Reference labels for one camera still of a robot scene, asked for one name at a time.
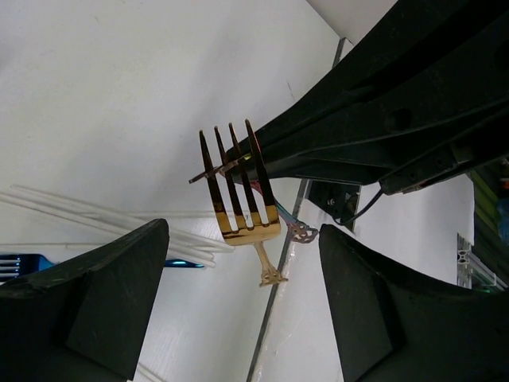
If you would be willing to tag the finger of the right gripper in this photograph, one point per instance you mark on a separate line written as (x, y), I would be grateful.
(359, 148)
(423, 64)

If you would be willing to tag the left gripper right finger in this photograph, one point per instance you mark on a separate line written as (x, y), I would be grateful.
(392, 323)

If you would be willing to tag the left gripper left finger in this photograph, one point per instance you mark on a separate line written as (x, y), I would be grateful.
(84, 319)

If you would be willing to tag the blue fork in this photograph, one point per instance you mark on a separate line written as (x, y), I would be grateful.
(17, 265)

